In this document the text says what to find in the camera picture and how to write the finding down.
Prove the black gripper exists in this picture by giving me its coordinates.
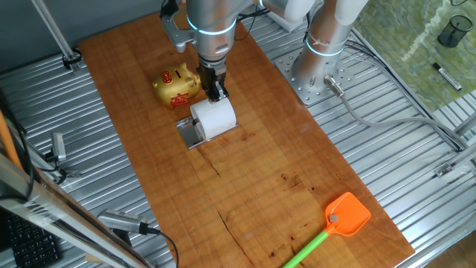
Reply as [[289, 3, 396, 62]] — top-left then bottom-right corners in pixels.
[[198, 63, 230, 102]]

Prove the orange swatter with green handle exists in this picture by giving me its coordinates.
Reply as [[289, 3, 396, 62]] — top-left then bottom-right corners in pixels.
[[282, 191, 372, 268]]

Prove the wrist camera with silver bracket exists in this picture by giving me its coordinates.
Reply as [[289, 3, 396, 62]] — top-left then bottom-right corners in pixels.
[[160, 0, 196, 54]]

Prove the metal corner bracket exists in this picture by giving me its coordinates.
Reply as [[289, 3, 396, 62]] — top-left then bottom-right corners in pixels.
[[434, 162, 454, 179]]

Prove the aluminium profile bar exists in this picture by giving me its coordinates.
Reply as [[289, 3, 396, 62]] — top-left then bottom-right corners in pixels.
[[452, 111, 476, 137], [446, 139, 476, 168]]

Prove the orange stick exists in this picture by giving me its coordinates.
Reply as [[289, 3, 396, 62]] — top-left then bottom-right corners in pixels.
[[0, 109, 24, 170]]

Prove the white power strip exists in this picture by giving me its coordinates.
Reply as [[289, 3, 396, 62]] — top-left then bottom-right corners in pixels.
[[268, 12, 298, 33]]

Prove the black keyboard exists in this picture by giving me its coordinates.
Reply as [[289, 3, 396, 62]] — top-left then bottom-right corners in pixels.
[[5, 214, 63, 268]]

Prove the mirror steel roll holder shelf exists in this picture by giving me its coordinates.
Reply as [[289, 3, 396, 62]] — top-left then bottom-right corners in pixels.
[[174, 117, 239, 150]]

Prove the white paper roll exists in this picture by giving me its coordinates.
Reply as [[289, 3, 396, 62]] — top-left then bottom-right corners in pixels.
[[190, 95, 238, 141]]

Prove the black and white marker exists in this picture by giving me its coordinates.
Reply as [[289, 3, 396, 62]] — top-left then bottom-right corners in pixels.
[[432, 62, 463, 92]]

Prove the grey cable with metal connector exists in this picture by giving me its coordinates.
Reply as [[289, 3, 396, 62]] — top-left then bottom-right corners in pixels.
[[323, 74, 466, 150]]

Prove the large aluminium frame bar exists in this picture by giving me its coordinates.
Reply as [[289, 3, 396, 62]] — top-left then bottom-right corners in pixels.
[[0, 154, 153, 268]]

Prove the golden piggy bank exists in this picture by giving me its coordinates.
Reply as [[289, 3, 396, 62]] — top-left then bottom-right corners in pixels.
[[152, 62, 202, 111]]

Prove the metal camera stand pole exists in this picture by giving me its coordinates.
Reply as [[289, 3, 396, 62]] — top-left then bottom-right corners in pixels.
[[30, 0, 82, 74]]

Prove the black mesh pen cup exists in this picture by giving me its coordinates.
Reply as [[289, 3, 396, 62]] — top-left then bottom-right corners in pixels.
[[437, 13, 474, 48]]

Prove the small silver camera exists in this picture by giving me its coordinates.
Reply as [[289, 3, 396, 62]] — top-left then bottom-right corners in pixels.
[[51, 133, 67, 163]]

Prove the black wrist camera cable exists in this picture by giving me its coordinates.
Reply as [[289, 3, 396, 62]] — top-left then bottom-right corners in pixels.
[[234, 7, 269, 42]]

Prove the ridged silver camera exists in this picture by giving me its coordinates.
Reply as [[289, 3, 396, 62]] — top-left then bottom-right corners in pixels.
[[97, 209, 149, 236]]

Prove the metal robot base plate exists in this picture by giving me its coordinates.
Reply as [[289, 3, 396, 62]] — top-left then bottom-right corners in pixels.
[[274, 48, 358, 106]]

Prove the wooden board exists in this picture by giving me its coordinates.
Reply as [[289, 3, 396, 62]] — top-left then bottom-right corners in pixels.
[[77, 3, 416, 268]]

